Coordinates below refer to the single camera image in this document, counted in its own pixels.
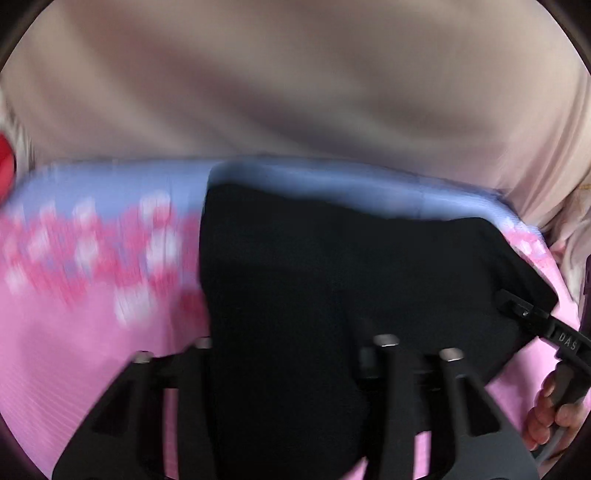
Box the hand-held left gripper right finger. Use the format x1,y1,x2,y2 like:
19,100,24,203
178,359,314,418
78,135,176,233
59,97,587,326
359,333,539,480

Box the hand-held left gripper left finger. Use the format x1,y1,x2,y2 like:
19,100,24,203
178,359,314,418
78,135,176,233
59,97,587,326
52,337,218,480

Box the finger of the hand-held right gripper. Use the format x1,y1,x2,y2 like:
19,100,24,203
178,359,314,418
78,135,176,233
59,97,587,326
495,289,557,335

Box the black pants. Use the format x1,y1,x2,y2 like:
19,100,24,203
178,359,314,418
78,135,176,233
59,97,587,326
198,178,559,480

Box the person's right hand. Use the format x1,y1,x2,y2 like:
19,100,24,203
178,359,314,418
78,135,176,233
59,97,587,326
525,375,591,452

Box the light patterned quilt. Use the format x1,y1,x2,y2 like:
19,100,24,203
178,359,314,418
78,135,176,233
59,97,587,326
545,178,591,308

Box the pink floral bed sheet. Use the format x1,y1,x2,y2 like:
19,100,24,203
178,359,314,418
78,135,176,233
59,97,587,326
0,157,580,480

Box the white cartoon face pillow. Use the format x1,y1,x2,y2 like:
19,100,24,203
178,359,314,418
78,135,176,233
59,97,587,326
0,88,38,204

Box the beige curtain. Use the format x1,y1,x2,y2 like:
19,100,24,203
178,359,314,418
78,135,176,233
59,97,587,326
0,0,591,236

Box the grey cable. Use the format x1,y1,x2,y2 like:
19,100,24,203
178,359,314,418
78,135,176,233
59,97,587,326
536,422,573,463

